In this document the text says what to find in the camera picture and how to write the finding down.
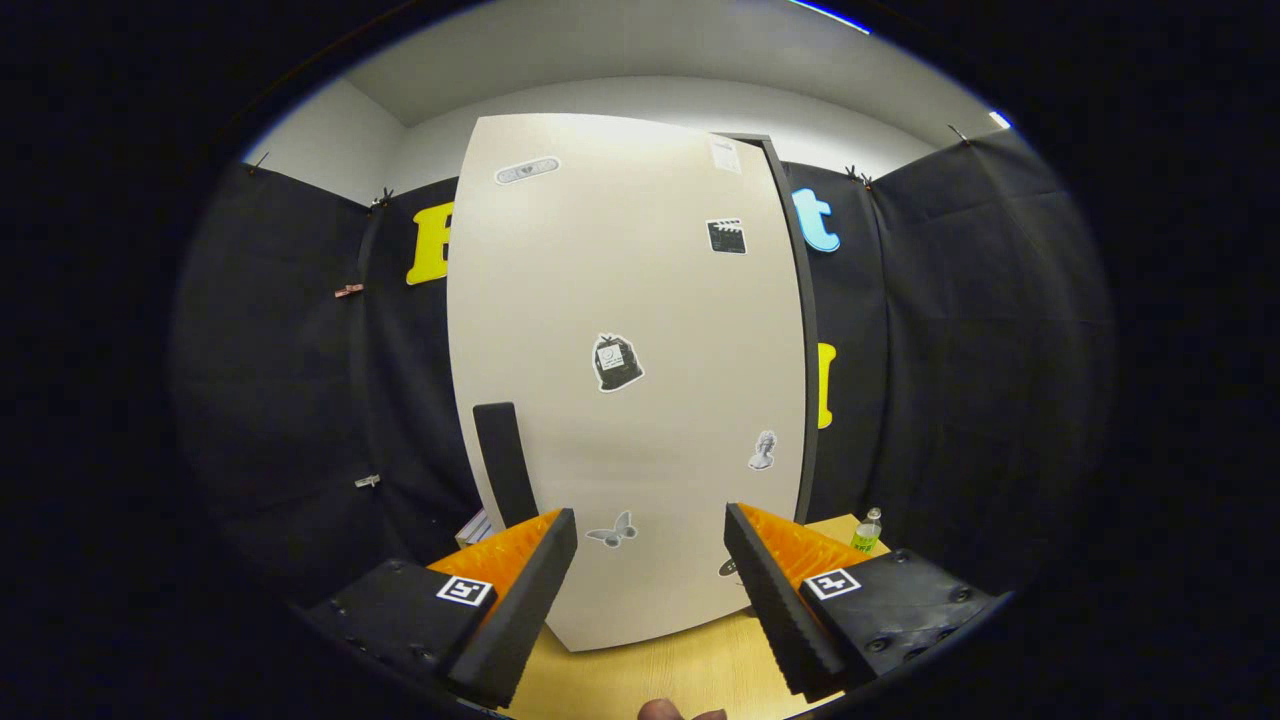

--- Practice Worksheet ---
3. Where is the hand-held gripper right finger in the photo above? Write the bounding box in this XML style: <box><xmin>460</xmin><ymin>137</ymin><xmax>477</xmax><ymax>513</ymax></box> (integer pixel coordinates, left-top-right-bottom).
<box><xmin>724</xmin><ymin>502</ymin><xmax>1006</xmax><ymax>701</ymax></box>

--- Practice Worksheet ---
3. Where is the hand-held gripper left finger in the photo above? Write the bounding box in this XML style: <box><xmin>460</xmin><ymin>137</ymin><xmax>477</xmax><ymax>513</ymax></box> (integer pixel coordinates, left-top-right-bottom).
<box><xmin>305</xmin><ymin>508</ymin><xmax>579</xmax><ymax>709</ymax></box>

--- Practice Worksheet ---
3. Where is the black door handle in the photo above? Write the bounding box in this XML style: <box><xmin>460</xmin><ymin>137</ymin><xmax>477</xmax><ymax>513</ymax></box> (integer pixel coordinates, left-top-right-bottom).
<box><xmin>473</xmin><ymin>402</ymin><xmax>541</xmax><ymax>531</ymax></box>

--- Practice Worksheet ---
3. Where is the black backdrop cloth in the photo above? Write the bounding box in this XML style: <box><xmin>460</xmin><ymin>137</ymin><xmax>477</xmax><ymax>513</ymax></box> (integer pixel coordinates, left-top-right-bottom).
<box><xmin>175</xmin><ymin>125</ymin><xmax>1116</xmax><ymax>611</ymax></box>

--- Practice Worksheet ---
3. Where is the grey shoe cabinet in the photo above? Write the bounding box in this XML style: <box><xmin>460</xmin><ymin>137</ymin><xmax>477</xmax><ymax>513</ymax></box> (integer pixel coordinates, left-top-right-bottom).
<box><xmin>730</xmin><ymin>133</ymin><xmax>821</xmax><ymax>526</ymax></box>

